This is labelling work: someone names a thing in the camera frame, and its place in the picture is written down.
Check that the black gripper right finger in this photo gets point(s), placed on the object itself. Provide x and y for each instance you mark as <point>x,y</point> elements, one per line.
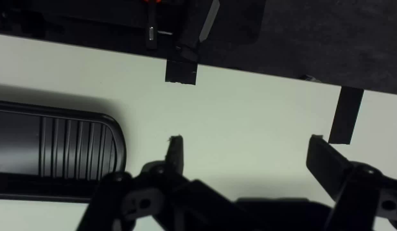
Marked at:
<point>326,165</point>

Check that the orange black bar clamp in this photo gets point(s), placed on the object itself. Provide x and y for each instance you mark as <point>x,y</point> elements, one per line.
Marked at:
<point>151,33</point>

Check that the black table clamp bracket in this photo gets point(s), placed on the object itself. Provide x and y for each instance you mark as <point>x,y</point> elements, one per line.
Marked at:
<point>180,71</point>

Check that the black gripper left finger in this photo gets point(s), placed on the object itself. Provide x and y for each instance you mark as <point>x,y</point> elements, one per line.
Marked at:
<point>173,159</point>

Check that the black ribbed grill tray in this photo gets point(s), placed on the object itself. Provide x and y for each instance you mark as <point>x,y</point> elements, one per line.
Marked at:
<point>56,146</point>

